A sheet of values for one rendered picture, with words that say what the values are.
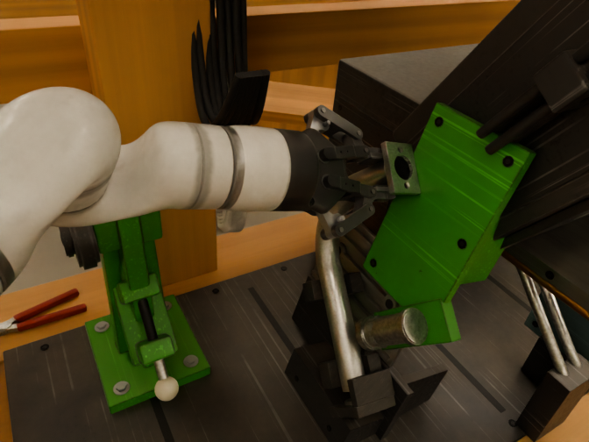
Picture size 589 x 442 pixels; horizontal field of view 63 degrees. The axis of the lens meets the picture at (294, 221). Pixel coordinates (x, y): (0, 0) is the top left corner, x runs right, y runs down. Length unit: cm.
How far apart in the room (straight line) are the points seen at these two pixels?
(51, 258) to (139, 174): 199
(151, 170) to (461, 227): 29
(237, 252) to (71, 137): 60
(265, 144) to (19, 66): 39
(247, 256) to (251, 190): 49
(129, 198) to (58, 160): 8
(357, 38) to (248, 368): 57
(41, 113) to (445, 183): 36
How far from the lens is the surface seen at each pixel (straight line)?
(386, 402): 60
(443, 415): 69
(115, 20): 61
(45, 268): 231
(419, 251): 52
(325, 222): 45
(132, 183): 39
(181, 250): 79
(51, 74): 71
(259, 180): 39
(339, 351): 58
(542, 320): 64
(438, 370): 65
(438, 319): 51
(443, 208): 50
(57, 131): 32
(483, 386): 74
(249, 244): 90
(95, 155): 32
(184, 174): 36
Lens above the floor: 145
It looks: 36 degrees down
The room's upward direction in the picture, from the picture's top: 5 degrees clockwise
